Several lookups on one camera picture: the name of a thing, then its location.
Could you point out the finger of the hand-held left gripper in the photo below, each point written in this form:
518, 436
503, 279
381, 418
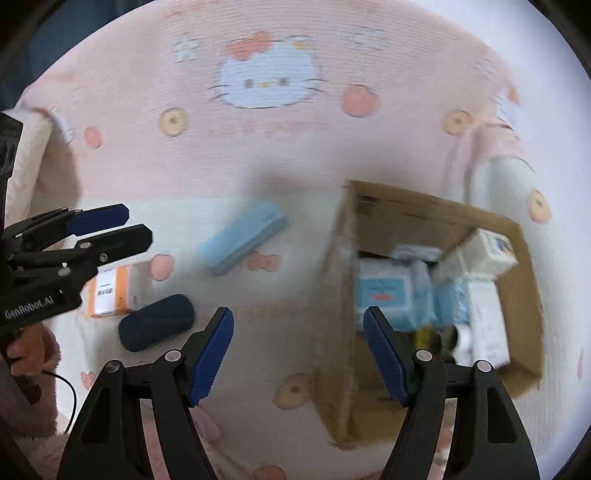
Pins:
99, 218
120, 242

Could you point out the white carton with blue print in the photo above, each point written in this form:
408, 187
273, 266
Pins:
485, 251

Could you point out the light blue baby wipes pack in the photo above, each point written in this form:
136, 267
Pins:
385, 288

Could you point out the brown cardboard box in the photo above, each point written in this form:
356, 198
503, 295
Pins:
392, 207

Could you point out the plain white box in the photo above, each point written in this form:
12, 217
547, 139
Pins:
487, 323

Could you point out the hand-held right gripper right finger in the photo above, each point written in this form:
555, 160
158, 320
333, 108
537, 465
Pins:
385, 360

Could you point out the person's left hand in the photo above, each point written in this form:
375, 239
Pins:
32, 355

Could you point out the pink cartoon printed blanket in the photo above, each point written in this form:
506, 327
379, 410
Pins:
277, 152

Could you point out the dark blue glasses case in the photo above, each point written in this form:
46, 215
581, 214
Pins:
154, 321

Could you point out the person's left forearm pink sleeve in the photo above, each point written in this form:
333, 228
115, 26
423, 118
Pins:
27, 438

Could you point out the orange and white box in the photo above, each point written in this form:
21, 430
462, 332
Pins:
113, 293

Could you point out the light blue pencil case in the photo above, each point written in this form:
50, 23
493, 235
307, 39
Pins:
244, 237

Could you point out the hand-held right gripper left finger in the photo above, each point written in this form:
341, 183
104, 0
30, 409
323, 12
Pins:
212, 360

